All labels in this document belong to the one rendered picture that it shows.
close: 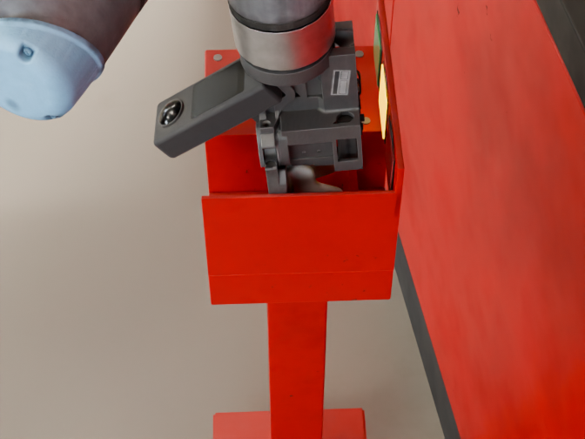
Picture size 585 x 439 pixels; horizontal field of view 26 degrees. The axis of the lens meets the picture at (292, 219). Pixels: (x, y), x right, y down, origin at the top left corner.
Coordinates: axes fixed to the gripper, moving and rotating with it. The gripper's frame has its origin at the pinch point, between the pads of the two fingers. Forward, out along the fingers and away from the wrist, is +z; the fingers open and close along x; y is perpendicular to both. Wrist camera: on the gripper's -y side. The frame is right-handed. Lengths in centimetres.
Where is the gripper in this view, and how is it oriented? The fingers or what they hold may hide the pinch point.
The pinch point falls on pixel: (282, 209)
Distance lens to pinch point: 109.8
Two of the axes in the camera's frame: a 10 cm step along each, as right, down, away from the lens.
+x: -0.4, -7.8, 6.2
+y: 10.0, -0.8, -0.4
